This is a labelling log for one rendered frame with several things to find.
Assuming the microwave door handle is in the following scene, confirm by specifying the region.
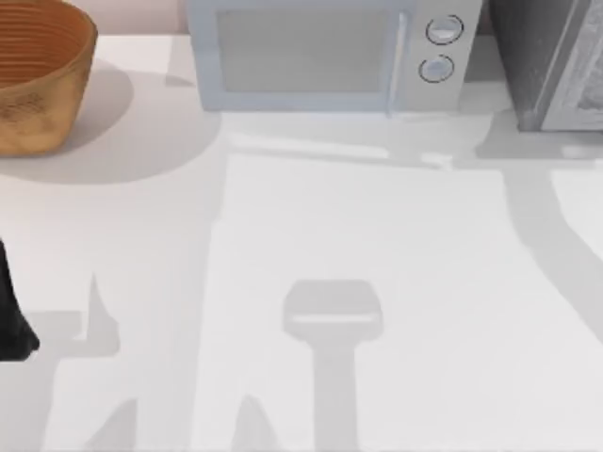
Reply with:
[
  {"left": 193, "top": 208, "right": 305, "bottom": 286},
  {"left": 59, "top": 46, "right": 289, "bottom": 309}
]
[{"left": 387, "top": 11, "right": 409, "bottom": 119}]

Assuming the brown woven basket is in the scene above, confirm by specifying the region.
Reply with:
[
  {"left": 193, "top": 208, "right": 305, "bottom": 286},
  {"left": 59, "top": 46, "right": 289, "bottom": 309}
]
[{"left": 0, "top": 0, "right": 99, "bottom": 158}]

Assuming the microwave oven door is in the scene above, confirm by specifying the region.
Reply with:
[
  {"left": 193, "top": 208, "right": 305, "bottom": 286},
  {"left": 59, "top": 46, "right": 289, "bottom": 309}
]
[{"left": 187, "top": 0, "right": 412, "bottom": 113}]

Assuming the pale microwave oven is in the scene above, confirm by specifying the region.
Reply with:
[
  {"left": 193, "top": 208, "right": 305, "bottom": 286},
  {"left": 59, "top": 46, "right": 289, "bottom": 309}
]
[{"left": 185, "top": 0, "right": 485, "bottom": 117}]

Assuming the microwave knob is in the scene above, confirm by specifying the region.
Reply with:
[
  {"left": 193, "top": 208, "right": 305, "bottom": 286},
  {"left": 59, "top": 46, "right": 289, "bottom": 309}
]
[
  {"left": 417, "top": 53, "right": 456, "bottom": 85},
  {"left": 424, "top": 13, "right": 465, "bottom": 46}
]

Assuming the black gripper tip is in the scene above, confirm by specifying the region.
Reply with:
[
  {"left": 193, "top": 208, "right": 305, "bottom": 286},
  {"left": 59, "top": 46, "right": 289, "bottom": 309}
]
[{"left": 0, "top": 239, "right": 41, "bottom": 363}]

